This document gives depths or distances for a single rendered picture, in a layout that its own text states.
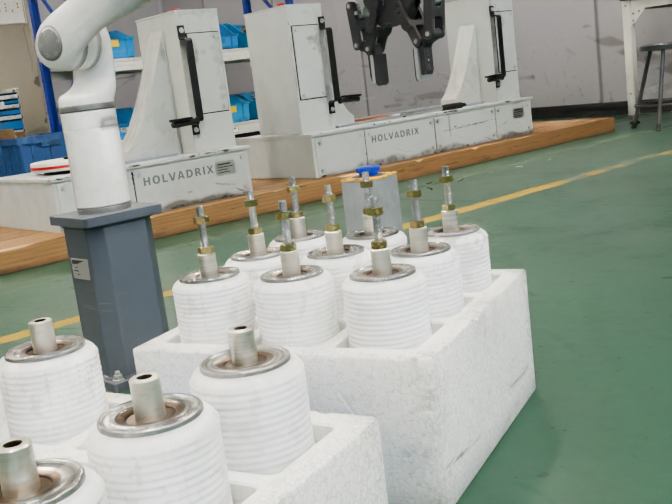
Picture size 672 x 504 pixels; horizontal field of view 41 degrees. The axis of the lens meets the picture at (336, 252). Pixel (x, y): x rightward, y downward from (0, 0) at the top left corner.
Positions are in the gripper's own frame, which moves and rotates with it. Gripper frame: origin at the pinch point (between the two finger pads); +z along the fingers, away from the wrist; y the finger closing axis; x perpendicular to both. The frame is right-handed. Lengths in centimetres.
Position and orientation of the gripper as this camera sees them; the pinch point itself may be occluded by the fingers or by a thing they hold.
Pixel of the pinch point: (401, 72)
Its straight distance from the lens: 109.3
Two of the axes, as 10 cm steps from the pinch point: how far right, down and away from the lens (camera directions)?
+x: 7.1, -2.2, 6.7
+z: 1.2, 9.7, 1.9
